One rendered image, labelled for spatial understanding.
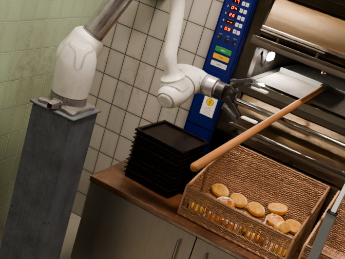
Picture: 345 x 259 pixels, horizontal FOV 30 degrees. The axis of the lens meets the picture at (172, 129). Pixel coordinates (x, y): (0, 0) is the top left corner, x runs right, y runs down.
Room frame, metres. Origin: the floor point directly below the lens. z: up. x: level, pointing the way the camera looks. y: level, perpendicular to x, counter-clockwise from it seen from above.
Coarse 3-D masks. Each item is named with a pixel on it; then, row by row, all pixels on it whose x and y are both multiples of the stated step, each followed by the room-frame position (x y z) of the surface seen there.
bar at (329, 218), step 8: (240, 104) 2.80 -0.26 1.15; (248, 104) 2.79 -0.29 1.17; (256, 112) 2.77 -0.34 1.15; (264, 112) 2.76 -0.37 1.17; (280, 120) 2.72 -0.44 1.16; (288, 120) 2.72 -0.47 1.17; (296, 128) 2.70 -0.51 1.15; (304, 128) 2.69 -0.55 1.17; (312, 136) 2.67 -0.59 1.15; (320, 136) 2.66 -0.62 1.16; (328, 136) 2.66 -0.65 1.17; (336, 144) 2.63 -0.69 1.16; (344, 144) 2.62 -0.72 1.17; (344, 184) 2.49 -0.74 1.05; (344, 192) 2.47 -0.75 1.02; (336, 200) 2.44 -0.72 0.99; (336, 208) 2.41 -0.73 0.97; (328, 216) 2.38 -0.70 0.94; (336, 216) 2.39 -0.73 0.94; (328, 224) 2.38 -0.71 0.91; (320, 232) 2.38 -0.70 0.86; (328, 232) 2.37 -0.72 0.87; (320, 240) 2.38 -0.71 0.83; (312, 248) 2.38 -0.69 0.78; (320, 248) 2.37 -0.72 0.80; (312, 256) 2.38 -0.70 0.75
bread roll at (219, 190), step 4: (216, 184) 3.04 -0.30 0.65; (220, 184) 3.03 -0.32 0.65; (212, 188) 3.03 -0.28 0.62; (216, 188) 3.02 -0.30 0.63; (220, 188) 3.02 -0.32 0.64; (224, 188) 3.02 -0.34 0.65; (216, 192) 3.01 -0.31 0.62; (220, 192) 3.00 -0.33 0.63; (224, 192) 3.00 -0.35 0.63; (228, 192) 3.01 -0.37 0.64; (220, 196) 3.00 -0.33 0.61
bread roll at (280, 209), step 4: (272, 204) 2.94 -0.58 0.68; (276, 204) 2.94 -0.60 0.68; (280, 204) 2.94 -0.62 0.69; (268, 208) 2.93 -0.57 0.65; (272, 208) 2.91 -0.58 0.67; (276, 208) 2.90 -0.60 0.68; (280, 208) 2.90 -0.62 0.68; (284, 208) 2.90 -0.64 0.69; (272, 212) 2.91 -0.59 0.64; (276, 212) 2.90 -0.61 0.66; (280, 212) 2.89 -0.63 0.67; (284, 212) 2.90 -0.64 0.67
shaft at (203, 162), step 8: (320, 88) 3.36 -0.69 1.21; (304, 96) 3.09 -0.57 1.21; (312, 96) 3.17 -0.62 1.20; (296, 104) 2.90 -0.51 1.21; (280, 112) 2.68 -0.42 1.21; (288, 112) 2.77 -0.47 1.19; (264, 120) 2.50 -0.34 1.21; (272, 120) 2.55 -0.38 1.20; (256, 128) 2.37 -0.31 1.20; (240, 136) 2.22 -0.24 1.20; (248, 136) 2.27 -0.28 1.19; (224, 144) 2.08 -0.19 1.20; (232, 144) 2.12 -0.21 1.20; (216, 152) 1.99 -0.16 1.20; (224, 152) 2.04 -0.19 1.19; (200, 160) 1.88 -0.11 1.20; (208, 160) 1.91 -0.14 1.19; (192, 168) 1.84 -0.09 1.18; (200, 168) 1.85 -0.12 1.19
